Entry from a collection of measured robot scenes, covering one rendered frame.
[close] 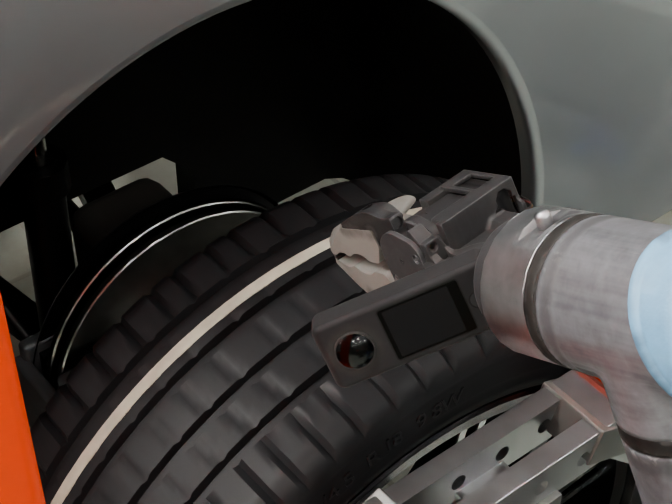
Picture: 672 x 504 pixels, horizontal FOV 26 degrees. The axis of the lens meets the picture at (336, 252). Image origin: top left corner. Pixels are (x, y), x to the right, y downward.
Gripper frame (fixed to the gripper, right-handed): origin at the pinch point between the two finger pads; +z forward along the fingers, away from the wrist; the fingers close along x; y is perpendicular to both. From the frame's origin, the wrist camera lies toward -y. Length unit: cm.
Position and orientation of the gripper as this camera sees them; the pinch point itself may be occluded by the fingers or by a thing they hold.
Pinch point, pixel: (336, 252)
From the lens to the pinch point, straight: 103.0
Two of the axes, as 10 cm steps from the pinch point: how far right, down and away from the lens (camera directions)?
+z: -5.1, -1.3, 8.5
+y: 7.7, -5.2, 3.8
